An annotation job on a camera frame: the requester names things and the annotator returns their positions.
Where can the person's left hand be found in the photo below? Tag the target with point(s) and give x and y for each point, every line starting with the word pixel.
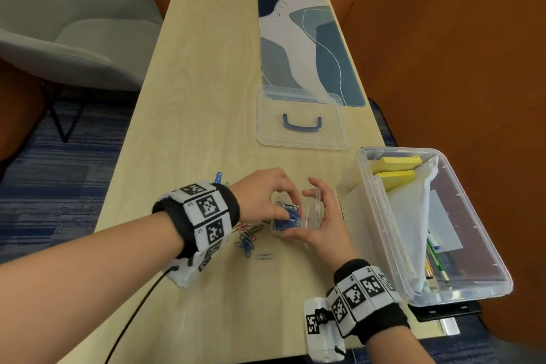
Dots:
pixel 260 193

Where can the person's right hand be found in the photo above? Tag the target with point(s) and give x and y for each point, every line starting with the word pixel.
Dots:
pixel 332 235

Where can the pile of coloured paper clips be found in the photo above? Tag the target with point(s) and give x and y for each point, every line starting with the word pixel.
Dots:
pixel 245 244

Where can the yellow sticky note pad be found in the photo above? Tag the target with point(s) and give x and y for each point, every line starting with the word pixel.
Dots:
pixel 396 179
pixel 396 163

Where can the white and blue pen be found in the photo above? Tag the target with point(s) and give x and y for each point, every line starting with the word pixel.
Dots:
pixel 433 240

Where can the yellow black striped pencil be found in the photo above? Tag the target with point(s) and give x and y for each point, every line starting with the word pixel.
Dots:
pixel 428 270

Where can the clear plastic storage bin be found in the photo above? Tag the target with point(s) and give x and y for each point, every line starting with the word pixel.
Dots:
pixel 477 265

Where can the person's left forearm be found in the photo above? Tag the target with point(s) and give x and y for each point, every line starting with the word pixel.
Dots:
pixel 77 287

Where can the blue patterned desk mat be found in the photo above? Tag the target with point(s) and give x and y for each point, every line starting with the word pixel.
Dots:
pixel 337 69

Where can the black left wristband with markers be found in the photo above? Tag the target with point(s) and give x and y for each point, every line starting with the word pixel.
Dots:
pixel 209 210

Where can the black wristband with markers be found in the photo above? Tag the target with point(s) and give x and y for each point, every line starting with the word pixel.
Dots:
pixel 367 295
pixel 209 210

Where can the black right wristband with markers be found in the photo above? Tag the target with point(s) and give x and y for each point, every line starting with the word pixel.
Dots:
pixel 367 295

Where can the white perforated paper sheets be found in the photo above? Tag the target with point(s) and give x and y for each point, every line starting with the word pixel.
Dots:
pixel 413 223

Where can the white card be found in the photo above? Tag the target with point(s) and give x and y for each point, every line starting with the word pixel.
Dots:
pixel 445 223

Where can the white metal bar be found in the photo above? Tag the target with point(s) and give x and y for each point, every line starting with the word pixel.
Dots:
pixel 450 327

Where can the grey upholstered armchair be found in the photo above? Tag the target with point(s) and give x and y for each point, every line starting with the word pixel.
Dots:
pixel 64 35

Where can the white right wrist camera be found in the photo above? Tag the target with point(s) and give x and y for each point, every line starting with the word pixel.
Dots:
pixel 320 346

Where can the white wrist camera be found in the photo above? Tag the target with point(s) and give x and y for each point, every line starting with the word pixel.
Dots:
pixel 320 346
pixel 183 276

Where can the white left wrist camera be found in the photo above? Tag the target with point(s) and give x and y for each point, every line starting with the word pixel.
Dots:
pixel 183 276

